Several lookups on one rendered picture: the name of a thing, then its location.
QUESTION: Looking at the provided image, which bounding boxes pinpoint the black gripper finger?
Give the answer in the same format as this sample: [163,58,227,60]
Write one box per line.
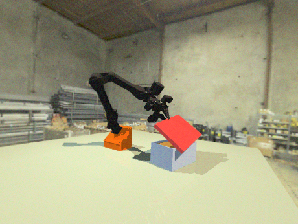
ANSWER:
[154,114,166,120]
[159,105,170,119]

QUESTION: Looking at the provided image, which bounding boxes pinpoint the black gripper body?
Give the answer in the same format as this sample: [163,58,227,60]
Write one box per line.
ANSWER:
[147,95,173,123]

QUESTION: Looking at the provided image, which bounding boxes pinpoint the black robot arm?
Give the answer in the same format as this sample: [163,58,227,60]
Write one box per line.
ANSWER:
[89,71,164,134]

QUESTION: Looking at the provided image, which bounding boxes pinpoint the red square panel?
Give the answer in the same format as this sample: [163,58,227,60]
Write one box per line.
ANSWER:
[154,115,202,154]

